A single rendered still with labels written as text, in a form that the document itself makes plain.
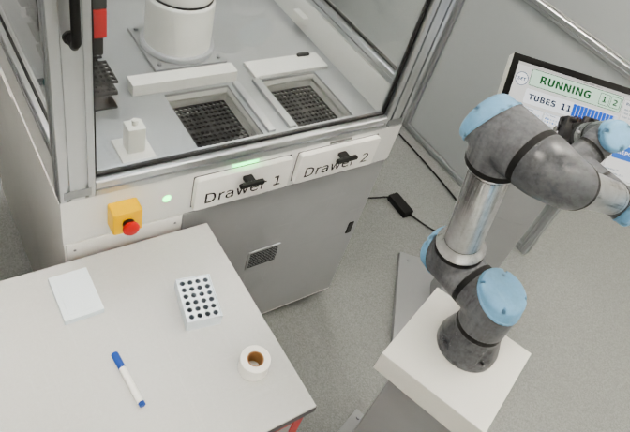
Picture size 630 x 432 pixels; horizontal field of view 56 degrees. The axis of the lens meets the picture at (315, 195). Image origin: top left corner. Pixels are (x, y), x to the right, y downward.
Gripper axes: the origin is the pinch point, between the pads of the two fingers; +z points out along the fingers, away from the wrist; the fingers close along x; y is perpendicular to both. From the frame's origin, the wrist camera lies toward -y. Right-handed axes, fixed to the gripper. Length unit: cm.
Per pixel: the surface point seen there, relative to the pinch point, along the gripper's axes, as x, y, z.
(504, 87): 13.2, 14.9, 14.9
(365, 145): 50, -14, 11
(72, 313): 106, -71, -36
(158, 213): 98, -47, -15
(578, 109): -10.9, 15.3, 14.9
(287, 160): 70, -25, -4
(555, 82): -1.4, 20.8, 14.9
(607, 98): -18.3, 20.8, 15.0
